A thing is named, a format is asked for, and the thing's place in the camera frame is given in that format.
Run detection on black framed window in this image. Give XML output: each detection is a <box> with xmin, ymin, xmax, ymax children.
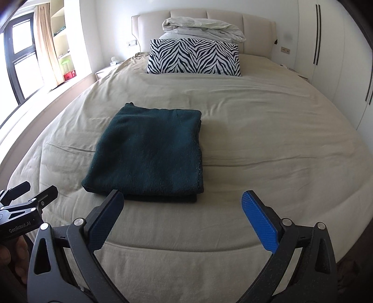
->
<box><xmin>4</xmin><ymin>13</ymin><xmax>42</xmax><ymax>105</ymax></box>

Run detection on dark teal knit sweater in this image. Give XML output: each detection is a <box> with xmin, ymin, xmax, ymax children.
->
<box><xmin>82</xmin><ymin>103</ymin><xmax>204</xmax><ymax>203</ymax></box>

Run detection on green container on shelf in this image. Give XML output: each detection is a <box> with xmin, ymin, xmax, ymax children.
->
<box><xmin>61</xmin><ymin>56</ymin><xmax>74</xmax><ymax>75</ymax></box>

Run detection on red box on shelf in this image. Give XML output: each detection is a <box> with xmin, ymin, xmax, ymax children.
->
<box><xmin>63</xmin><ymin>70</ymin><xmax>76</xmax><ymax>81</ymax></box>

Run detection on zebra print pillow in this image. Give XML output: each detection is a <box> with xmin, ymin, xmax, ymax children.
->
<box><xmin>147</xmin><ymin>38</ymin><xmax>241</xmax><ymax>76</ymax></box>

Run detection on person's left hand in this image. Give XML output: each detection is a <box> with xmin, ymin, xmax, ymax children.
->
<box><xmin>0</xmin><ymin>236</ymin><xmax>30</xmax><ymax>284</ymax></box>

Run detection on white wardrobe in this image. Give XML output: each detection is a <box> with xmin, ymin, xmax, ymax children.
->
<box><xmin>295</xmin><ymin>1</ymin><xmax>372</xmax><ymax>146</ymax></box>

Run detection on beige padded headboard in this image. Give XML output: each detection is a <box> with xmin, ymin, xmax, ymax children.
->
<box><xmin>131</xmin><ymin>9</ymin><xmax>278</xmax><ymax>59</ymax></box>

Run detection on wall power socket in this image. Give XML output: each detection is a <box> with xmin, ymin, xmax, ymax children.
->
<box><xmin>281</xmin><ymin>47</ymin><xmax>290</xmax><ymax>54</ymax></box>

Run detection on beige curtain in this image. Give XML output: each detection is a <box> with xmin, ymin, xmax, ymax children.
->
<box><xmin>34</xmin><ymin>3</ymin><xmax>65</xmax><ymax>90</ymax></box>

